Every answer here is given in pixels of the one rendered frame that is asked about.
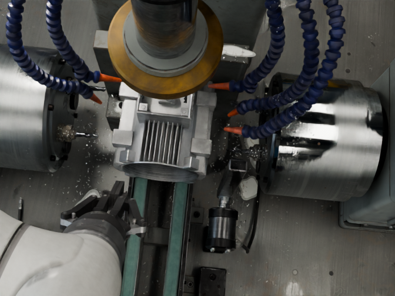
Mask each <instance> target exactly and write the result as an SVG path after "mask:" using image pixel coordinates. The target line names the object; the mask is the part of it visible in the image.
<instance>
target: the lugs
mask: <svg viewBox="0 0 395 296"><path fill-rule="evenodd" d="M135 154H136V152H134V151H131V150H122V151H120V157H119V161H120V162H122V163H126V164H128V163H134V162H135ZM183 168H184V169H186V170H190V171H195V170H199V159H196V158H194V157H185V158H184V162H183ZM125 175H126V176H129V177H137V176H133V175H131V174H128V173H126V172H125ZM183 182H184V183H187V184H190V183H196V180H192V181H183Z"/></svg>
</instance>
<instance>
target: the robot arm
mask: <svg viewBox="0 0 395 296"><path fill-rule="evenodd" d="M124 185H125V182H124V181H118V180H116V181H115V184H114V185H113V187H112V190H111V191H108V190H103V191H102V196H101V197H97V195H94V194H93V195H90V196H89V197H88V198H86V199H84V201H82V202H80V203H79V204H78V205H76V206H75V207H74V208H72V209H70V210H68V211H64V212H62V213H61V224H60V229H61V230H64V231H63V233H58V232H54V231H49V230H44V229H41V228H37V227H34V226H31V225H29V224H26V223H23V222H21V221H19V220H17V219H15V218H13V217H11V216H9V215H7V214H6V213H4V212H3V211H1V210H0V296H120V292H121V285H122V276H121V271H122V265H123V262H124V259H125V254H126V247H125V240H127V239H129V237H130V235H131V234H133V235H135V234H136V235H137V236H138V237H140V238H142V237H145V236H146V223H147V221H146V220H145V219H144V218H143V217H141V215H140V212H139V208H138V205H137V202H136V200H135V199H128V194H127V193H124ZM108 208H109V211H110V213H107V212H108ZM124 211H127V212H128V217H129V222H130V225H129V224H128V223H127V222H125V221H124V220H122V216H123V215H124Z"/></svg>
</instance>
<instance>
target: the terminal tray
mask: <svg viewBox="0 0 395 296"><path fill-rule="evenodd" d="M194 97H195V93H193V94H191V95H188V96H187V103H184V102H183V101H185V100H184V97H182V98H178V99H169V100H163V99H154V98H151V97H147V96H144V99H142V98H141V94H140V93H139V97H138V105H137V110H136V114H137V118H138V121H139V123H144V121H146V123H149V120H150V122H151V123H153V121H155V123H158V121H159V122H160V123H163V122H164V124H167V123H168V122H169V125H172V123H173V125H175V126H177V124H178V126H180V127H181V126H182V125H183V127H184V128H187V129H188V128H189V126H191V122H192V113H193V102H194ZM142 105H145V106H146V108H145V109H142V108H141V106H142ZM182 110H186V113H185V114H183V113H182Z"/></svg>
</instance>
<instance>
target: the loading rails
mask: <svg viewBox="0 0 395 296"><path fill-rule="evenodd" d="M151 181H152V180H151V179H144V178H141V177H129V182H128V190H127V191H126V193H127V194H128V199H135V200H136V202H137V205H138V208H139V212H140V215H141V217H143V218H144V219H145V220H147V215H148V205H149V196H150V186H151ZM188 185H189V188H188ZM193 185H194V183H190V184H187V183H184V182H175V190H174V196H173V207H172V217H171V224H170V228H163V227H152V226H146V236H145V237H142V238H140V237H138V236H137V235H136V234H135V235H133V234H131V235H130V237H129V239H127V240H125V247H126V254H125V259H124V262H123V265H122V271H121V276H122V285H121V292H120V296H138V289H139V279H140V270H141V264H142V254H143V245H153V246H160V247H168V256H167V262H166V272H165V283H164V289H163V296H183V293H189V294H196V293H197V289H198V276H193V275H185V269H186V257H187V251H188V242H190V238H189V227H190V224H198V225H203V219H204V212H205V208H204V207H193V206H192V201H194V200H195V198H192V197H193ZM187 197H188V200H187ZM186 203H187V206H186ZM185 215H186V218H185ZM122 217H124V218H123V220H124V221H125V222H127V223H128V224H129V225H130V222H129V217H128V212H127V211H124V215H123V216H122ZM184 226H185V229H184ZM183 232H184V235H183ZM182 244H183V247H182ZM181 256H182V259H181ZM180 262H181V264H180ZM179 273H180V276H179ZM178 285H179V288H178Z"/></svg>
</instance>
